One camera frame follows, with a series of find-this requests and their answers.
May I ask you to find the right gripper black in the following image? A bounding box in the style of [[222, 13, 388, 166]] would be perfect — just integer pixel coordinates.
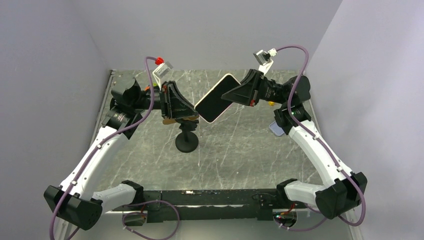
[[220, 69, 289, 107]]

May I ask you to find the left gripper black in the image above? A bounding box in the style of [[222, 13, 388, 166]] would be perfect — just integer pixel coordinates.
[[131, 81, 200, 120]]

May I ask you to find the phone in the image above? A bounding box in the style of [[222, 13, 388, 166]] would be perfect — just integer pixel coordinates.
[[194, 73, 240, 124]]

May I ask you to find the lilac phone case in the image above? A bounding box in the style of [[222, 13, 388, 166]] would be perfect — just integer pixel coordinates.
[[268, 121, 285, 137]]

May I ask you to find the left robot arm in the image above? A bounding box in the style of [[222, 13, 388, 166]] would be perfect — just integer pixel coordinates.
[[43, 79, 199, 231]]

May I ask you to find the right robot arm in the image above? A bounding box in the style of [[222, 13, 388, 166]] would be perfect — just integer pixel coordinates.
[[221, 69, 368, 219]]

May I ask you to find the gold microphone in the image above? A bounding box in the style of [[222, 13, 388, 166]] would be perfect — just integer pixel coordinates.
[[162, 116, 199, 125]]

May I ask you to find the black microphone stand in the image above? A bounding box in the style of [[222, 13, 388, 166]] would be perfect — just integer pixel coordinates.
[[175, 119, 199, 153]]

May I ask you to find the black base beam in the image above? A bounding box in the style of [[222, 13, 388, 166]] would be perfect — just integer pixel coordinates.
[[113, 188, 300, 223]]

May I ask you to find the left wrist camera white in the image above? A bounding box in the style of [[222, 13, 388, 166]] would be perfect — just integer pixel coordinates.
[[152, 57, 173, 87]]

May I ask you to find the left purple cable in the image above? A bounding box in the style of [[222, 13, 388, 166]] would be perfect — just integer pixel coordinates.
[[48, 56, 157, 240]]

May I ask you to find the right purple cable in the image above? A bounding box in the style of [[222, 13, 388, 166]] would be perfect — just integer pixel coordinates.
[[276, 45, 367, 232]]

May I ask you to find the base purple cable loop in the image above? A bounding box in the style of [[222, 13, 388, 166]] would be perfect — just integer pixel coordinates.
[[121, 199, 181, 240]]

